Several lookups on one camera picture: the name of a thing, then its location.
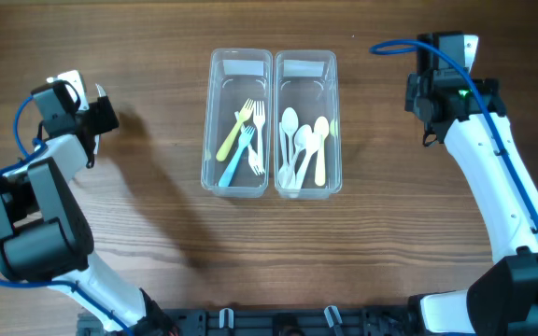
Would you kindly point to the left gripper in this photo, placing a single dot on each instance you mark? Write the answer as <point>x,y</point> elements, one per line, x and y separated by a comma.
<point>103,115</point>

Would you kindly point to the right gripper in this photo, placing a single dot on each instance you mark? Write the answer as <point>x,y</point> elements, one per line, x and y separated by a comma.
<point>418,104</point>

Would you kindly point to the thin clear plastic fork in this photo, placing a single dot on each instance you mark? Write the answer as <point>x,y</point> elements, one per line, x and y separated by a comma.
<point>100,90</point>

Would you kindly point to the yellow plastic spoon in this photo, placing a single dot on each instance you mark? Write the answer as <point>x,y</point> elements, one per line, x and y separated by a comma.
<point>322,128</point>

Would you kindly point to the white thick-handled spoon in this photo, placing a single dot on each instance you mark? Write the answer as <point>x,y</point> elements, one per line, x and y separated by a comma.
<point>311,146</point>

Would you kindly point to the white slim spoon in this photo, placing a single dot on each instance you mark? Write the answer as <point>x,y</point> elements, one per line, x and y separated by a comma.
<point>289,179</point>

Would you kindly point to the beige wooden fork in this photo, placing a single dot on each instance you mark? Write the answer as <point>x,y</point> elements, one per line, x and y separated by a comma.
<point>244,115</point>

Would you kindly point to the white small spoon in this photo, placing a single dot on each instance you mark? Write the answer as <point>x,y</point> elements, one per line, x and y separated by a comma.
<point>290,124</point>

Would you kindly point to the white slim plastic fork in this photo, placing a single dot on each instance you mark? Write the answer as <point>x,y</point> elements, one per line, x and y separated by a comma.
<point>253,161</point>

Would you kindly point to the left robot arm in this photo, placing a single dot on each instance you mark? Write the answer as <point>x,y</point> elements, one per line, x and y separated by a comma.
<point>45,239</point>

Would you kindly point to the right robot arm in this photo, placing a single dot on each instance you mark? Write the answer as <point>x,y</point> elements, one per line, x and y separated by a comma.
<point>471,121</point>

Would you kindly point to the right clear plastic container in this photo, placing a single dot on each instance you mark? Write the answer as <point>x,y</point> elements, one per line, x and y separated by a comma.
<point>307,81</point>

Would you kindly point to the clear plastic container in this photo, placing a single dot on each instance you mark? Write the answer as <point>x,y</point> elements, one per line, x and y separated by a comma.
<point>307,81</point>
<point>234,76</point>

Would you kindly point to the left clear plastic container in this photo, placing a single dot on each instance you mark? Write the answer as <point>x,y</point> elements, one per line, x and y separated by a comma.
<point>234,76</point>

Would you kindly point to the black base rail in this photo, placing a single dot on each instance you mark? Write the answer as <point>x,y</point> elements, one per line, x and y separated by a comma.
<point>331,320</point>

